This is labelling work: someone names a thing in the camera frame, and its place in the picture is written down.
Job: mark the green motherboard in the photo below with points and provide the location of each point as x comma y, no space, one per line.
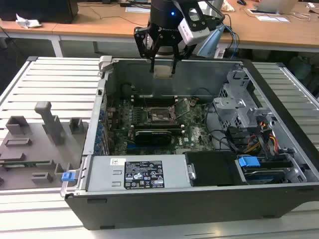
197,134

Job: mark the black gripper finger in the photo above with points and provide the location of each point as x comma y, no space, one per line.
143,42
175,53

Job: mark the black computer mouse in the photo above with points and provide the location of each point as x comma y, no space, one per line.
241,2

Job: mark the black graphics card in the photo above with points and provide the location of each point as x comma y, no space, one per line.
153,138

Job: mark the grey parts rack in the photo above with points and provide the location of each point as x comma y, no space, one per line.
37,149

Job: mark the white camera in black bracket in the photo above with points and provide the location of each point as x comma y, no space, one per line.
197,37

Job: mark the blue expansion slot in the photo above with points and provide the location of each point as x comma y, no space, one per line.
132,150

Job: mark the pale blue teach pendant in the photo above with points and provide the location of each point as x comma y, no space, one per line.
209,44

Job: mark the green RAM stick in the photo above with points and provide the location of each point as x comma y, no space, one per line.
37,163

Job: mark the blue case latch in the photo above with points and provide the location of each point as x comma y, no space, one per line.
67,176

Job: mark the white paper sheet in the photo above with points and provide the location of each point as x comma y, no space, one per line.
137,9
272,19

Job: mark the crumpled white paper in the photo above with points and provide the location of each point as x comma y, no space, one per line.
27,22

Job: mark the hard disk in blue carrier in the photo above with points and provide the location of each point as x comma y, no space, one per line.
248,163

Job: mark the metal CPU socket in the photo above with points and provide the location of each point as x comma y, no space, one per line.
159,112

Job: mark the black open PC case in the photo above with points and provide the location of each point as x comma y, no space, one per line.
174,209

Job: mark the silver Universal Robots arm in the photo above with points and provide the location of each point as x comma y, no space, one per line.
164,52

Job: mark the silver CPU plate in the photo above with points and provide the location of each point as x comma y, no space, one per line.
163,71

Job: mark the white crumpled cloth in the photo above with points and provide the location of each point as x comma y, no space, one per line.
229,6

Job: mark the grey metal disk bay cage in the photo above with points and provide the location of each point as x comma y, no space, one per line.
224,109

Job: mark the black plastic shroud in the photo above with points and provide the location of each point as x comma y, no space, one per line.
214,169

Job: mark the silver power supply with label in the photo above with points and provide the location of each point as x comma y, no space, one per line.
104,174

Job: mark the grey laptop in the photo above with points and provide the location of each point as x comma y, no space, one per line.
274,6

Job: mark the black RAM slot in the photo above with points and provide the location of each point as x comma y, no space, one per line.
154,104
154,99
154,96

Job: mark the black box on desk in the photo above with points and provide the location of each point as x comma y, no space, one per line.
37,10

